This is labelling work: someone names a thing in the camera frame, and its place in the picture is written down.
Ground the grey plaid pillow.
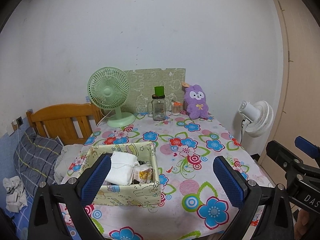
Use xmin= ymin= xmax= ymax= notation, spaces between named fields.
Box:
xmin=14 ymin=127 xmax=63 ymax=198

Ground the green desk fan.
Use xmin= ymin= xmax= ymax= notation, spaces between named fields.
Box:
xmin=87 ymin=67 xmax=137 ymax=128

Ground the white charging cable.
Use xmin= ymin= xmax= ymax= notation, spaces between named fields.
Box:
xmin=17 ymin=130 xmax=23 ymax=180

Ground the beige door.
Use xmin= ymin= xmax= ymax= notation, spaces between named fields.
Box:
xmin=269 ymin=0 xmax=320 ymax=173

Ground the green patterned board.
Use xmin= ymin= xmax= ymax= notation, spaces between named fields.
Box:
xmin=124 ymin=67 xmax=187 ymax=115

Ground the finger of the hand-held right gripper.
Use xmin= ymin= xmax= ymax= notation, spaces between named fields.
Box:
xmin=266 ymin=141 xmax=320 ymax=180
xmin=295 ymin=136 xmax=320 ymax=158

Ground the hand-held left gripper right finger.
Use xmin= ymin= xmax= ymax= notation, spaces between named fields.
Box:
xmin=213 ymin=156 xmax=294 ymax=240

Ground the white standing fan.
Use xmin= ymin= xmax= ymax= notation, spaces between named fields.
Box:
xmin=238 ymin=100 xmax=274 ymax=137

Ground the wooden bed headboard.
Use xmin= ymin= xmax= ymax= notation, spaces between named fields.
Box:
xmin=26 ymin=103 xmax=103 ymax=145

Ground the white cloth bundle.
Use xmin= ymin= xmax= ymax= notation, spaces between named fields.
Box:
xmin=104 ymin=151 xmax=140 ymax=185

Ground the toothpick jar orange lid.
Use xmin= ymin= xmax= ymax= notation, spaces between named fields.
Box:
xmin=171 ymin=100 xmax=182 ymax=115

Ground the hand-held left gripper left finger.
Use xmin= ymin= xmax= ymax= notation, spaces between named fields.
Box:
xmin=27 ymin=154 xmax=112 ymax=240

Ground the yellow fabric storage box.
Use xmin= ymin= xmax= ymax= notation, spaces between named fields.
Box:
xmin=79 ymin=141 xmax=162 ymax=205

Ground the glass jar mug green lid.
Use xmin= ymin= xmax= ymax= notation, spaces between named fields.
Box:
xmin=146 ymin=86 xmax=167 ymax=121

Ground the purple plush bunny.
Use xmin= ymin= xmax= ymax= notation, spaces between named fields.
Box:
xmin=182 ymin=82 xmax=210 ymax=119

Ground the yellow tissue packet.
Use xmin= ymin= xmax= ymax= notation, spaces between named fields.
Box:
xmin=132 ymin=166 xmax=153 ymax=184

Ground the white crumpled cloth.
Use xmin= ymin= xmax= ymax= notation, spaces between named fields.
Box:
xmin=2 ymin=176 xmax=28 ymax=213

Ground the white bed sheet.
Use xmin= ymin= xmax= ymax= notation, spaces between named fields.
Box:
xmin=54 ymin=144 xmax=85 ymax=183

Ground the floral tablecloth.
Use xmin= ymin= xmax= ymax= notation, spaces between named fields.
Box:
xmin=60 ymin=112 xmax=275 ymax=240

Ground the wall power outlet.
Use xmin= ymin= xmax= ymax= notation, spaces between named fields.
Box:
xmin=12 ymin=117 xmax=24 ymax=132

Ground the person's right hand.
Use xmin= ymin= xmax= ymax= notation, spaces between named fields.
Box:
xmin=297 ymin=208 xmax=320 ymax=230

